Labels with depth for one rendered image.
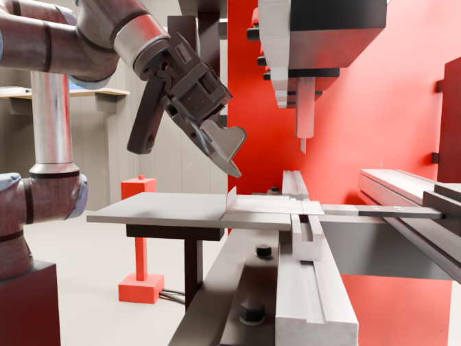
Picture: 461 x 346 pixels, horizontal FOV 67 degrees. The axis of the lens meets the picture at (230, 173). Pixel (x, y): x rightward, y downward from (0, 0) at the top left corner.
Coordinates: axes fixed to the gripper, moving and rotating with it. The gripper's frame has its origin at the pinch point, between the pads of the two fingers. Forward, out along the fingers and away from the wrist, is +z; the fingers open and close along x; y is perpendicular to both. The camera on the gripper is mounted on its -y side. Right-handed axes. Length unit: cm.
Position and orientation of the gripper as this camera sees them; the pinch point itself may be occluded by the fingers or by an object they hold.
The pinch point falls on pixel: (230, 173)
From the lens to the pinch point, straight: 50.5
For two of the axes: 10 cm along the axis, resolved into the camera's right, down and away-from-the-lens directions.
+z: 6.3, 7.7, -0.2
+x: 1.6, -1.1, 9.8
